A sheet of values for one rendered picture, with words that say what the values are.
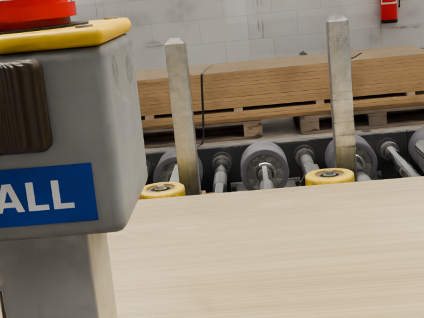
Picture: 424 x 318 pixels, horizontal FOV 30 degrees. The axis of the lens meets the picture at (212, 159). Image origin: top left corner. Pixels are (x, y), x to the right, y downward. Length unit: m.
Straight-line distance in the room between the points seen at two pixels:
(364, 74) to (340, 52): 4.88
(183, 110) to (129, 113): 1.09
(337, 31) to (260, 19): 6.07
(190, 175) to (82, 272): 1.12
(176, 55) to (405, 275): 0.64
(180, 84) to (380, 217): 0.46
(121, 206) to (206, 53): 7.20
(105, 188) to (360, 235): 0.78
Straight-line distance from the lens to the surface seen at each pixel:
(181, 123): 1.39
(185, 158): 1.40
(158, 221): 1.15
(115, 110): 0.27
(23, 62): 0.26
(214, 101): 6.20
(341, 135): 1.40
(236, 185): 1.95
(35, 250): 0.30
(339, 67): 1.38
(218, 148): 1.93
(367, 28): 7.54
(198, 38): 7.46
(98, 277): 0.31
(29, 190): 0.27
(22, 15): 0.28
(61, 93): 0.26
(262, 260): 0.96
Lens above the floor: 1.23
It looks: 13 degrees down
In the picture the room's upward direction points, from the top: 6 degrees counter-clockwise
